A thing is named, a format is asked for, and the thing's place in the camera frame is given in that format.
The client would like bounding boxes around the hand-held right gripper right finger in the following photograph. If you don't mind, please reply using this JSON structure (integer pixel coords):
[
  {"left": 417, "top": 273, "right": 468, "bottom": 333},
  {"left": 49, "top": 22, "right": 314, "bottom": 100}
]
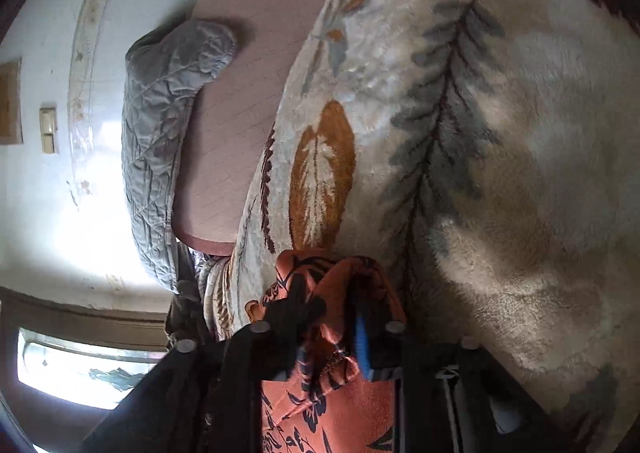
[{"left": 345, "top": 275, "right": 581, "bottom": 453}]

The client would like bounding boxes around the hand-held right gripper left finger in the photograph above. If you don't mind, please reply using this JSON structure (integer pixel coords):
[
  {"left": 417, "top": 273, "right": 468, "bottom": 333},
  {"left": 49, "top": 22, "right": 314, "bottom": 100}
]
[{"left": 82, "top": 278, "right": 328, "bottom": 453}]

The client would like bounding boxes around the orange floral garment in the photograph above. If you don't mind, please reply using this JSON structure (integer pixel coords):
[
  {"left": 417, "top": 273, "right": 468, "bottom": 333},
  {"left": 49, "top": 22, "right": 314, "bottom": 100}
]
[{"left": 260, "top": 249, "right": 406, "bottom": 453}]

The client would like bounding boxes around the dark brown fleece garment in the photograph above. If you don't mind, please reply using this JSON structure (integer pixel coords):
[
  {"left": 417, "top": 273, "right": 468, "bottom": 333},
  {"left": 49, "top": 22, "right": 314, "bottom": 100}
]
[{"left": 165, "top": 243, "right": 236, "bottom": 349}]

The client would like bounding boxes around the grey quilted pillow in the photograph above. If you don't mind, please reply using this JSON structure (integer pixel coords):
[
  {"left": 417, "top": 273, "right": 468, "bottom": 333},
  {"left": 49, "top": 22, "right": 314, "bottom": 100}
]
[{"left": 121, "top": 18, "right": 238, "bottom": 295}]

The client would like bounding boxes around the wooden stained glass door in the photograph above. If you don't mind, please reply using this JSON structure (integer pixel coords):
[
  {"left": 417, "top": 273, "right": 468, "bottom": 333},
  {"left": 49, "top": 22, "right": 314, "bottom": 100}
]
[{"left": 0, "top": 283, "right": 173, "bottom": 453}]

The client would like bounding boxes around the leaf print blanket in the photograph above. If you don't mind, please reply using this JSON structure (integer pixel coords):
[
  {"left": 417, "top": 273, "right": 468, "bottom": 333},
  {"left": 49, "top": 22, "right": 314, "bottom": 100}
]
[{"left": 202, "top": 0, "right": 640, "bottom": 453}]

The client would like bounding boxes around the framed wall plaque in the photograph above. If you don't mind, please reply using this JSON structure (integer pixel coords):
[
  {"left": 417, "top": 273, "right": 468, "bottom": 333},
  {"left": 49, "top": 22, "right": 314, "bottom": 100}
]
[{"left": 0, "top": 58, "right": 23, "bottom": 145}]

